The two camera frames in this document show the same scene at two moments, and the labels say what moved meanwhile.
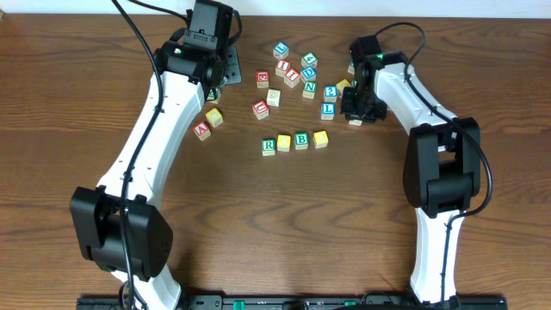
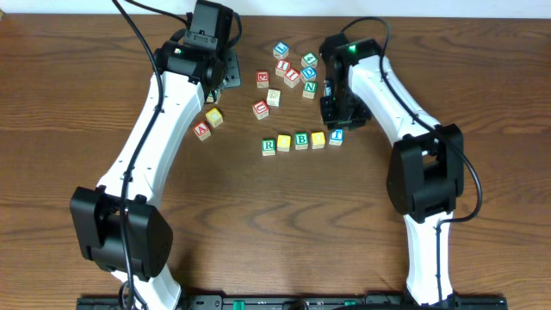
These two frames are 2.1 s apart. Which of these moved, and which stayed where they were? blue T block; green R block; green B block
Moved: blue T block
Stayed: green R block; green B block
